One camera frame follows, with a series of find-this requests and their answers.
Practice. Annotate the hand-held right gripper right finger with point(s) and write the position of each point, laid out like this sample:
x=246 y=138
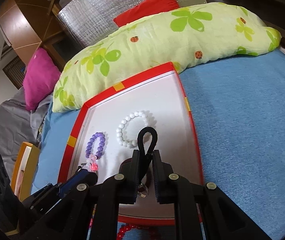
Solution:
x=157 y=180

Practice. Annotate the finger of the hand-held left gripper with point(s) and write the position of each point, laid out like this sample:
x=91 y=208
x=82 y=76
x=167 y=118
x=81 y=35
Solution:
x=77 y=178

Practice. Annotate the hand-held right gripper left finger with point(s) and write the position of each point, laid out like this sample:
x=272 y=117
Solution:
x=135 y=177

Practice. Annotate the red shallow box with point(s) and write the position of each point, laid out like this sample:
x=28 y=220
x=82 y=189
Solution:
x=162 y=100

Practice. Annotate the orange cardboard box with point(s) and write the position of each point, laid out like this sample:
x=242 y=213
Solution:
x=32 y=160

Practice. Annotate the grey cloth cover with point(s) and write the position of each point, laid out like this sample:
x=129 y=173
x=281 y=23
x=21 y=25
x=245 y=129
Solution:
x=7 y=125

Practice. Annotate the blue blanket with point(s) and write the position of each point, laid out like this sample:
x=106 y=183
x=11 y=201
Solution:
x=232 y=105

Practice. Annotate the magenta pillow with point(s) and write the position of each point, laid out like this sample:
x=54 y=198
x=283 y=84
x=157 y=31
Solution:
x=40 y=77

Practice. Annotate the green floral quilt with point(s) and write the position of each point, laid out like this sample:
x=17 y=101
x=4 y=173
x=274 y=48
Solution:
x=157 y=45

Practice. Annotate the silver foil insulation panel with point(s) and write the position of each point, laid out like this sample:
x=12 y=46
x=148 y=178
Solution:
x=95 y=12

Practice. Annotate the red pillow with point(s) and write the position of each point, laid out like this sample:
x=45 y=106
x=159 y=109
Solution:
x=152 y=5

